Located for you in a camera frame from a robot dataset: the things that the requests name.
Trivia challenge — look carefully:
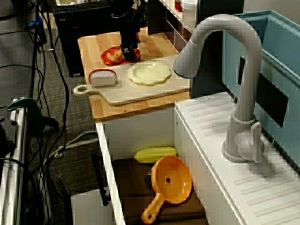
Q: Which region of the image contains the cream flower-shaped plate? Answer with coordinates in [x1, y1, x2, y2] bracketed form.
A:
[127, 62, 172, 86]

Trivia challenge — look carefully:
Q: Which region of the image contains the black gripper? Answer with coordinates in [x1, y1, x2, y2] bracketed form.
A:
[119, 15, 140, 63]

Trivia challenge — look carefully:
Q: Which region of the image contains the grey toy faucet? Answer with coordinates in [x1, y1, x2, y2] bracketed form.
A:
[172, 14, 265, 164]

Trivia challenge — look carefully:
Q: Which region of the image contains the black device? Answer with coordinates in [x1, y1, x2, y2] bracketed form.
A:
[0, 123, 15, 160]

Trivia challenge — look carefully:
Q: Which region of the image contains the long black cable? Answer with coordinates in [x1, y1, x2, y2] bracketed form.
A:
[44, 0, 71, 153]

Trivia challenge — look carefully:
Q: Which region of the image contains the black rectangular panel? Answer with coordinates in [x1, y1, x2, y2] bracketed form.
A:
[238, 56, 289, 128]

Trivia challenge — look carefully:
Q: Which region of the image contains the black drawer handle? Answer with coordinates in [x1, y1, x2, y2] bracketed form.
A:
[91, 153, 112, 207]

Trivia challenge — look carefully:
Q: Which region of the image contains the blue connector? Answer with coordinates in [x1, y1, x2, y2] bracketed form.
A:
[28, 15, 45, 28]

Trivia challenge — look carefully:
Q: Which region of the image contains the white aluminium frame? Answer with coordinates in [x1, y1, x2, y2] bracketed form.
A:
[0, 100, 30, 225]

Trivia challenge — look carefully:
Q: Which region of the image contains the pale wooden cutting board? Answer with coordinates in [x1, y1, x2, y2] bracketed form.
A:
[73, 55, 192, 106]

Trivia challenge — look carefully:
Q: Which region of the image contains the yellow toy corn cob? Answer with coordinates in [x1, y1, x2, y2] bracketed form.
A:
[134, 146, 178, 164]

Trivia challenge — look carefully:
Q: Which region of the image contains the black upright post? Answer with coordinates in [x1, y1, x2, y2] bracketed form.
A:
[189, 0, 244, 99]

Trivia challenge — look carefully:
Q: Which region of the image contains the red round plate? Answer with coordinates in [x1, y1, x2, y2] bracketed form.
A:
[101, 45, 141, 66]

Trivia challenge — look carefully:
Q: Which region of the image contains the green toy can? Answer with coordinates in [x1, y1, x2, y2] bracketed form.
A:
[144, 167, 155, 186]

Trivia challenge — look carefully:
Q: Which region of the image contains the white toy sink basin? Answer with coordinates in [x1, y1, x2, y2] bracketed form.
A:
[95, 91, 300, 225]

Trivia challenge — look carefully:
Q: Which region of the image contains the orange toy strainer pan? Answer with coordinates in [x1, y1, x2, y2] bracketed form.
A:
[141, 155, 193, 225]

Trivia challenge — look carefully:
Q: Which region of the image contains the white cable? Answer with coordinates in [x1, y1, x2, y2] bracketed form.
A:
[43, 130, 99, 165]

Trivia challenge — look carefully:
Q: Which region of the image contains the black equipment box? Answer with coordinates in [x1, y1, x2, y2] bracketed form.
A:
[53, 3, 122, 78]

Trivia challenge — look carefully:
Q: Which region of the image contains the teal plastic bin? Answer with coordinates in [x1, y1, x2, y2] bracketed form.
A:
[221, 9, 300, 162]

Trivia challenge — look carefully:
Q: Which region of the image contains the brown toy chicken wing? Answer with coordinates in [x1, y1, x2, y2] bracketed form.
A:
[106, 49, 125, 64]

